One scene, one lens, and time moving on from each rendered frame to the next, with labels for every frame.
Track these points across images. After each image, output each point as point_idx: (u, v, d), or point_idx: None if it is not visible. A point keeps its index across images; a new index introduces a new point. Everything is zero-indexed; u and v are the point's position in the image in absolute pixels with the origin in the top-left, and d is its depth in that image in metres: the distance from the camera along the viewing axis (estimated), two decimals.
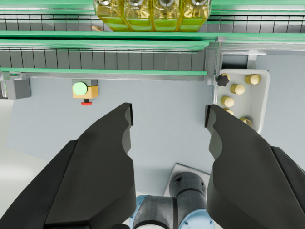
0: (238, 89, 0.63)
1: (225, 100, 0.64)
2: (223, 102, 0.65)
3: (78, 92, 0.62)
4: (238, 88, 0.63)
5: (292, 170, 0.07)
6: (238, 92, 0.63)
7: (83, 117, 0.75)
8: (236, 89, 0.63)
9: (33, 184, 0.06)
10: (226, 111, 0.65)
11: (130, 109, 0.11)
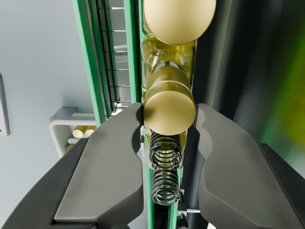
0: (164, 112, 0.11)
1: (91, 130, 0.57)
2: (90, 127, 0.57)
3: None
4: (160, 112, 0.11)
5: (279, 166, 0.07)
6: (163, 129, 0.12)
7: None
8: (151, 116, 0.12)
9: (44, 179, 0.07)
10: (80, 131, 0.57)
11: (140, 109, 0.11)
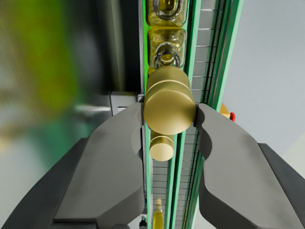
0: None
1: (191, 121, 0.12)
2: (194, 106, 0.12)
3: None
4: None
5: (279, 166, 0.07)
6: None
7: (243, 119, 0.69)
8: None
9: (44, 179, 0.07)
10: None
11: (140, 109, 0.11)
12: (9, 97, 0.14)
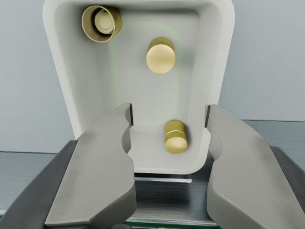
0: None
1: None
2: None
3: None
4: None
5: (292, 170, 0.07)
6: None
7: None
8: None
9: (33, 184, 0.06)
10: (168, 69, 0.21)
11: (130, 109, 0.11)
12: None
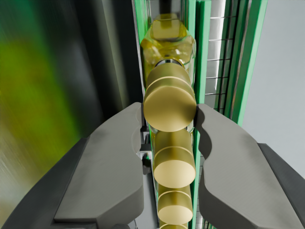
0: (178, 217, 0.17)
1: (193, 179, 0.15)
2: (194, 165, 0.15)
3: None
4: (181, 217, 0.17)
5: (279, 166, 0.07)
6: (179, 209, 0.17)
7: (262, 140, 0.63)
8: (187, 215, 0.17)
9: (45, 179, 0.07)
10: (182, 126, 0.12)
11: (141, 109, 0.11)
12: None
